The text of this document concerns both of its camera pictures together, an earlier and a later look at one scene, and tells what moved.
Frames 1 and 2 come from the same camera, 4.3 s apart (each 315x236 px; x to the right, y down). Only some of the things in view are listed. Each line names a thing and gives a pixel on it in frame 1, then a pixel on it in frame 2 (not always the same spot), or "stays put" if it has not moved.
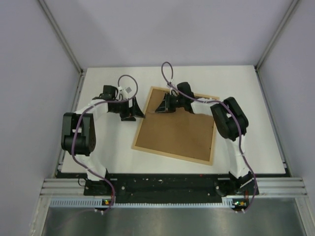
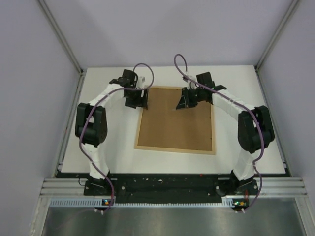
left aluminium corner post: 48,14 stays put
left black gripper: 130,113 → 139,102
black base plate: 138,188 stays put
